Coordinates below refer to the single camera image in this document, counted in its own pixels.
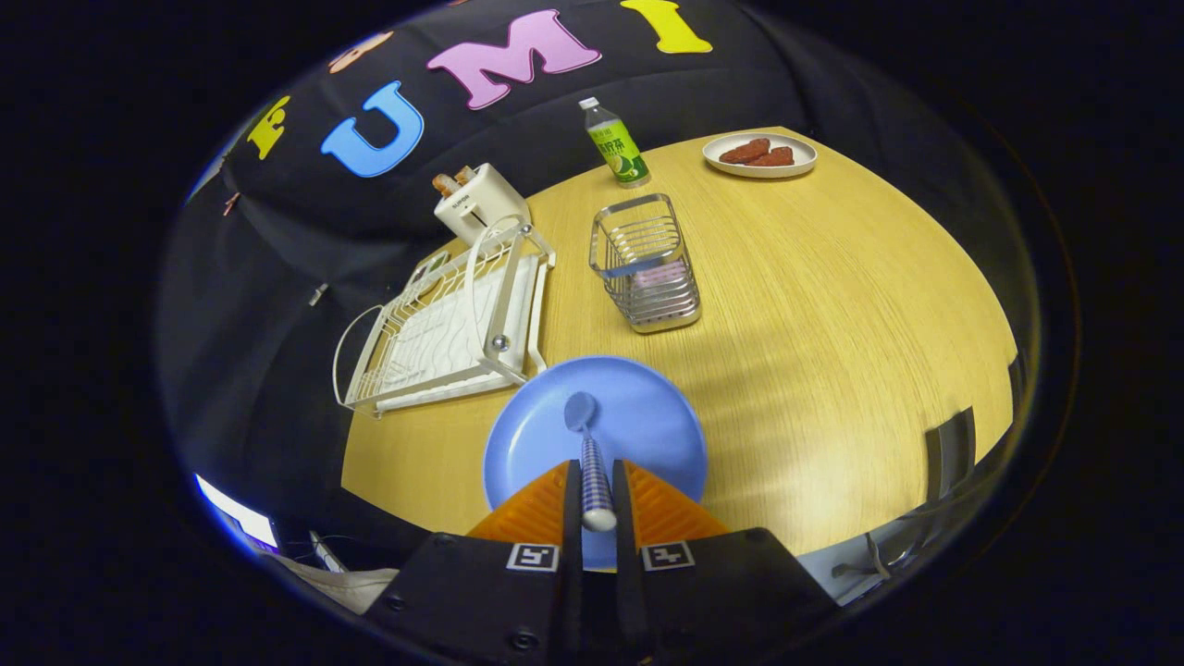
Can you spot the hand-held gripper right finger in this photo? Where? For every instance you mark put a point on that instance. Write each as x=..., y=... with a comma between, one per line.
x=624, y=573

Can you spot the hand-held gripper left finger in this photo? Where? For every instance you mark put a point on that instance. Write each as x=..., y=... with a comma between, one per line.
x=573, y=573

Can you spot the blue plate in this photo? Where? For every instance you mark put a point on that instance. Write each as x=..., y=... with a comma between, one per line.
x=647, y=416

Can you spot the divided dish of grains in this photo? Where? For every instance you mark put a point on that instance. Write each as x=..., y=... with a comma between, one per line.
x=427, y=268

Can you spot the cream plate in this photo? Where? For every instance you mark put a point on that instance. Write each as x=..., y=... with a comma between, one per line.
x=740, y=170

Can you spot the white cloth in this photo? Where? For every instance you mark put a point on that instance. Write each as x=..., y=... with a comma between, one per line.
x=351, y=587

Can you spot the bright white screen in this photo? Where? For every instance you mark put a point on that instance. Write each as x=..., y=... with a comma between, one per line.
x=236, y=513

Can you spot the silver cloth clip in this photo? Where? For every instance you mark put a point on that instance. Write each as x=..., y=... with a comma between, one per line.
x=317, y=294

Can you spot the white toaster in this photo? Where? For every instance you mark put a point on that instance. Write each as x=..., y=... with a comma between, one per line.
x=481, y=199

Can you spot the toast bread slice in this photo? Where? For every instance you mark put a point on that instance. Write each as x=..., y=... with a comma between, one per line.
x=462, y=175
x=445, y=185

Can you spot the black backdrop cloth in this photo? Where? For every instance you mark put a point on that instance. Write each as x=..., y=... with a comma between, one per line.
x=277, y=277

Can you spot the green label drink bottle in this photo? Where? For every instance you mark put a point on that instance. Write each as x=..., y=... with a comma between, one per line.
x=618, y=148

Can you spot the red meat piece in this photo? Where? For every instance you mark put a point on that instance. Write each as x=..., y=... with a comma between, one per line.
x=745, y=151
x=775, y=157

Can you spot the red cloth clip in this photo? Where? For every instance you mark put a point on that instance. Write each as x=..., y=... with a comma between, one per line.
x=231, y=203

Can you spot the grey metal frame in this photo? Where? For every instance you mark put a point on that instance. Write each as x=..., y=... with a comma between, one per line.
x=948, y=453

